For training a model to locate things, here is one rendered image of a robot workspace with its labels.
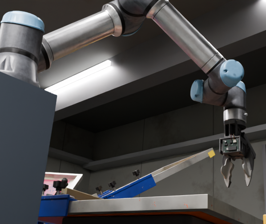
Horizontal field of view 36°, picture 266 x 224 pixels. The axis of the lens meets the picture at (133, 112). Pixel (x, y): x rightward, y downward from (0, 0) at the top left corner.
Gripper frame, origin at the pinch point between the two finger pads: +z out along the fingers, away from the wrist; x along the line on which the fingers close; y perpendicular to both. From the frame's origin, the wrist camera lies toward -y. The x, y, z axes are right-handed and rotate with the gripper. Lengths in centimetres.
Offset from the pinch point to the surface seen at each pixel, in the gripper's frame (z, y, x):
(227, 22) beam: -168, -140, -60
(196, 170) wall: -98, -316, -172
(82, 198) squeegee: 5, 12, -56
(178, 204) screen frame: 11.8, 28.8, -5.9
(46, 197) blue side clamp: 8, 30, -56
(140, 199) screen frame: 10.1, 28.8, -18.2
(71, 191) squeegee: 4, 18, -56
